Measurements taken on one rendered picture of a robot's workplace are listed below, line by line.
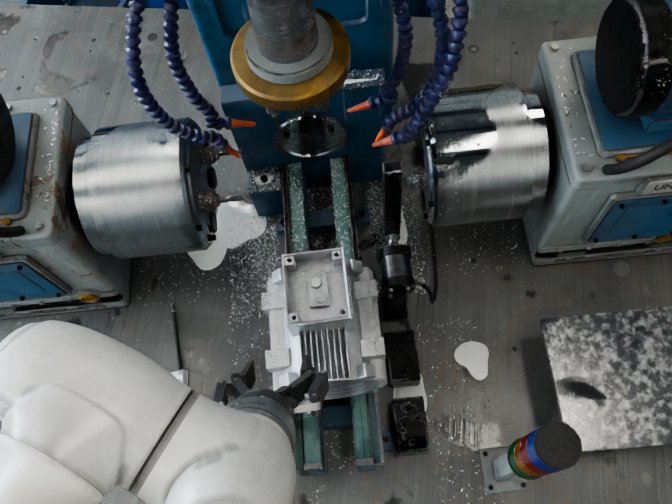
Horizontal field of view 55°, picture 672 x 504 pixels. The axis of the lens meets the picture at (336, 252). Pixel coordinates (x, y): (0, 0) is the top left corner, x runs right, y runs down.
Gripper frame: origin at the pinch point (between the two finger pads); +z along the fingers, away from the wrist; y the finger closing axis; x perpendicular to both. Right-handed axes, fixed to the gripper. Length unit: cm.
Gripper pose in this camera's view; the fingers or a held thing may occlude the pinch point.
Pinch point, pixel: (277, 373)
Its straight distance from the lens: 92.4
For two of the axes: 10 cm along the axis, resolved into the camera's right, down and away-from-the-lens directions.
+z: 0.2, -1.3, 9.9
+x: 1.0, 9.9, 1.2
